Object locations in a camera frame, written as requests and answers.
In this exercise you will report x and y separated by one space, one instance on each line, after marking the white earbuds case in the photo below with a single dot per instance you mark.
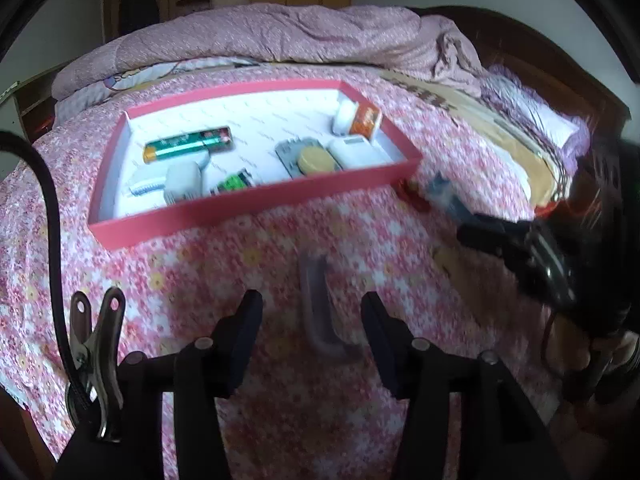
356 152

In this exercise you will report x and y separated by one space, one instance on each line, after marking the pink floral bedsheet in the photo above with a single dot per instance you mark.
294 417

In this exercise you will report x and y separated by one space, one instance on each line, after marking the grey studded building plate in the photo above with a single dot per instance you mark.
288 153

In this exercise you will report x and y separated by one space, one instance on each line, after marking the green battery-shaped tube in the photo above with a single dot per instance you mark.
212 141

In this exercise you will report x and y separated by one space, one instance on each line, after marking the white USB charger cube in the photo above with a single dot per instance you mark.
183 182

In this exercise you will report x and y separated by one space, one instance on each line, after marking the white bedside shelf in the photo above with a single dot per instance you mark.
27 107

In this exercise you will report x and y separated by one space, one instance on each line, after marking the white jar orange label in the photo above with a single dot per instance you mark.
356 119

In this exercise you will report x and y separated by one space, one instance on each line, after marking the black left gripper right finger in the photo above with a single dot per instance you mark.
405 363

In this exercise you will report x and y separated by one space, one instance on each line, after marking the green and white toy figure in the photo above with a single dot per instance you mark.
238 181

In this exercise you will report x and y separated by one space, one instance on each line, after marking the white lilac pillow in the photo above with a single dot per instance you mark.
504 92

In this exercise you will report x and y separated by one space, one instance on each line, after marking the small red figurine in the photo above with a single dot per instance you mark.
408 192

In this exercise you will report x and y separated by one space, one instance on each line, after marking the wooden Chinese chess piece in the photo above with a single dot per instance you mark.
315 160

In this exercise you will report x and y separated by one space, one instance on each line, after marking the mauve quilted duvet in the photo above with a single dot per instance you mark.
429 48

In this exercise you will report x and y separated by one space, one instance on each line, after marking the red shallow cardboard box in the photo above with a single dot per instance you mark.
260 114

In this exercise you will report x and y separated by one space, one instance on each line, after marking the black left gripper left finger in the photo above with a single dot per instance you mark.
215 365

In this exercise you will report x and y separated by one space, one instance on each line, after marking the dark wooden headboard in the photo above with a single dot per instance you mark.
544 67

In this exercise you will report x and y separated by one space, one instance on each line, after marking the metal spring clamp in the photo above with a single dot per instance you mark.
94 351

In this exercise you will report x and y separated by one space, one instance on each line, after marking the purple curved plastic track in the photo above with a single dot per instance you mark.
316 312

